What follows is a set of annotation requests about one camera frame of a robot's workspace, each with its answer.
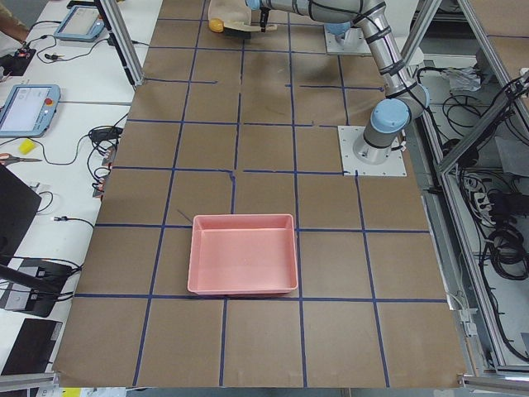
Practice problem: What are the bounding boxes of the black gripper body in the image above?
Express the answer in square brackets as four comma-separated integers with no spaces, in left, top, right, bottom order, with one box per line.
[260,7,269,24]

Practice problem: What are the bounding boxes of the beige plastic dustpan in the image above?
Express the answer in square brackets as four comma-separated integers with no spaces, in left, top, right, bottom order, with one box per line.
[207,0,251,24]

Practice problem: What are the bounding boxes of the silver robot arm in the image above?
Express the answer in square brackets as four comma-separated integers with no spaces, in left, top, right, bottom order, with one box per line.
[245,1,430,165]

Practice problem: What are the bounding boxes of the pink plastic bin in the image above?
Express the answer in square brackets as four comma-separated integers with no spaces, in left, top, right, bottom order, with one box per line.
[187,214,298,295]

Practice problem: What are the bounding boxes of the blue teach pendant far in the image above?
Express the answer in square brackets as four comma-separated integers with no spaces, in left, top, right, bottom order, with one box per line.
[54,5,105,42]

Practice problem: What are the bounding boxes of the blue teach pendant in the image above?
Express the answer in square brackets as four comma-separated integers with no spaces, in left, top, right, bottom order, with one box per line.
[1,84,61,138]
[54,5,105,42]

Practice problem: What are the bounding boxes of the black adapter on desk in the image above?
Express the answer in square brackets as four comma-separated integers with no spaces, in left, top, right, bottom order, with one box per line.
[88,126,123,142]

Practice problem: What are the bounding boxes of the blue teach pendant near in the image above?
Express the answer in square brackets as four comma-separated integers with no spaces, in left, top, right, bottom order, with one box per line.
[1,84,61,138]

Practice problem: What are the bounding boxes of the black laptop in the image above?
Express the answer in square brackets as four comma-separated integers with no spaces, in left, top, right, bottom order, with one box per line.
[0,165,41,265]

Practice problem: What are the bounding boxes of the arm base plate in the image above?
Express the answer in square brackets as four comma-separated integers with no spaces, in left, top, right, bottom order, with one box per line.
[337,126,407,177]
[324,24,370,56]

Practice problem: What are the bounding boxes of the aluminium frame post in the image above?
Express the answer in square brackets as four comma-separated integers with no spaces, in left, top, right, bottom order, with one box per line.
[94,0,145,88]

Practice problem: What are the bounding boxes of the orange handled scissors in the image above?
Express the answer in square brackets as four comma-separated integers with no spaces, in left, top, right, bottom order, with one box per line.
[0,153,41,166]

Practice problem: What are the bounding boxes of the black cable coils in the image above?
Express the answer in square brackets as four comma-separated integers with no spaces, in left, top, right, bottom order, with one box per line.
[441,65,529,290]

